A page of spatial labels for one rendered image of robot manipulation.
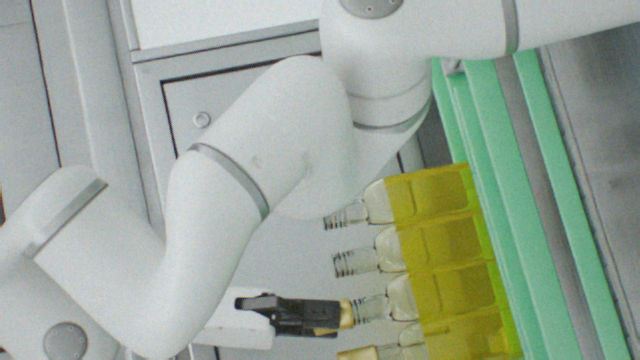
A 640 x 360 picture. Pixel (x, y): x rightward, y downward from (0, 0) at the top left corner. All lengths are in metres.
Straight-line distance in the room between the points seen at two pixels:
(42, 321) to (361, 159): 0.31
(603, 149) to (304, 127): 0.47
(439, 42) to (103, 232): 0.32
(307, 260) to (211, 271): 0.64
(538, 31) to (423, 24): 0.10
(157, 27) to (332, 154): 0.72
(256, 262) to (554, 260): 0.41
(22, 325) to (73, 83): 0.68
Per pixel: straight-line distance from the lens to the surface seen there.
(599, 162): 1.47
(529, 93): 1.50
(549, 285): 1.43
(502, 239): 1.52
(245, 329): 1.49
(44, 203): 1.09
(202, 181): 1.06
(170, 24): 1.80
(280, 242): 1.69
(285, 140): 1.08
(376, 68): 1.14
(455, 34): 1.15
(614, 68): 1.52
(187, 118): 1.75
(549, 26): 1.17
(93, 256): 1.08
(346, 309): 1.52
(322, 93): 1.10
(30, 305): 1.17
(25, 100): 1.82
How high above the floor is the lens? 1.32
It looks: 7 degrees down
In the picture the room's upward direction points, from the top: 101 degrees counter-clockwise
